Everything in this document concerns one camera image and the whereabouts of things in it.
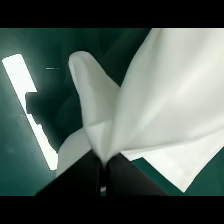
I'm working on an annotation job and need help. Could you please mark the white shirt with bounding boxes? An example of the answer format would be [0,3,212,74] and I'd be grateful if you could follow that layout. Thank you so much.
[55,28,224,193]

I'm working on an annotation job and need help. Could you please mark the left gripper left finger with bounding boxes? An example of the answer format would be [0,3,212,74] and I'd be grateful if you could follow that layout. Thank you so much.
[35,148,103,197]

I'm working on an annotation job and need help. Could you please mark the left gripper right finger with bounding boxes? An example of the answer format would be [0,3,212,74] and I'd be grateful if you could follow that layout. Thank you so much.
[105,152,168,197]

